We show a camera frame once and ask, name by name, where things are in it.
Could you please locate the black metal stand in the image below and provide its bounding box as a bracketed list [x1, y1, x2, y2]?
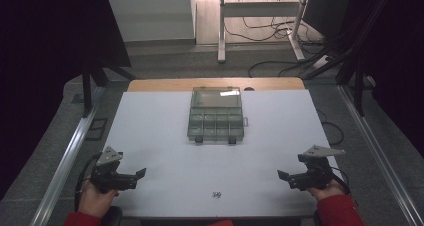
[301, 0, 398, 118]
[80, 57, 138, 119]

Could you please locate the white power strip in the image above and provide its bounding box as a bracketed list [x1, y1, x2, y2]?
[312, 54, 332, 69]

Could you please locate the person's left hand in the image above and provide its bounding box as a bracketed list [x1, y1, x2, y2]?
[77, 180, 120, 219]

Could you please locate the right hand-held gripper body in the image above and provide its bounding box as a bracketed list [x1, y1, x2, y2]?
[288, 145, 347, 191]

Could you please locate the black looped floor cable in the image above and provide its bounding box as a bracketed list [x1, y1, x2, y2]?
[315, 109, 345, 147]

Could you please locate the wooden table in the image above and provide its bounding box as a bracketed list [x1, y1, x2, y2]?
[127, 77, 306, 93]

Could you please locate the person's red clothing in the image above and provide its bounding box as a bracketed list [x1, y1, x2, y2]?
[207, 219, 235, 226]

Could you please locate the person's right hand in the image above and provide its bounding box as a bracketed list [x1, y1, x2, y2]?
[306, 180, 346, 202]

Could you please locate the right hand-held gripper cable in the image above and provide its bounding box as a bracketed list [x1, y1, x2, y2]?
[329, 165, 352, 196]

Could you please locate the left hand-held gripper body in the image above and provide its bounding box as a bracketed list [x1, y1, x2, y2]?
[89, 146, 138, 194]

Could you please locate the clear plastic compartment box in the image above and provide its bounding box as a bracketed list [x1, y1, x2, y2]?
[186, 86, 250, 146]

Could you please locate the white board mat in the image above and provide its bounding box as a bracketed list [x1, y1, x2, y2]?
[102, 89, 358, 219]

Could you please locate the black curtain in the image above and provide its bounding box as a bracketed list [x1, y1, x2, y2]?
[0, 0, 132, 200]
[346, 0, 424, 159]

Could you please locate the black floor plate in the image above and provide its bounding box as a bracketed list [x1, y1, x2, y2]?
[85, 117, 109, 142]

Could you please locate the white desk frame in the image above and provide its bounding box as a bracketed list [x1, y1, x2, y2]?
[217, 0, 313, 64]

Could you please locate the aluminium rail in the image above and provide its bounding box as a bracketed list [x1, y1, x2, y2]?
[29, 85, 107, 226]
[337, 85, 424, 226]

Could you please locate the black floor cables bundle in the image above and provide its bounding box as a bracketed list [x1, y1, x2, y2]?
[223, 0, 329, 79]

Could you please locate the white cabinet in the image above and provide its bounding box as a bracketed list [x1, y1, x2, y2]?
[106, 0, 198, 44]

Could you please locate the hand-held gripper cable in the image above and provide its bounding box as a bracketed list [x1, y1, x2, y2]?
[329, 165, 352, 196]
[74, 153, 102, 211]

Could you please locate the left hand-held gripper cable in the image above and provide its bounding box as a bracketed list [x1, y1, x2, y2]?
[74, 153, 102, 211]

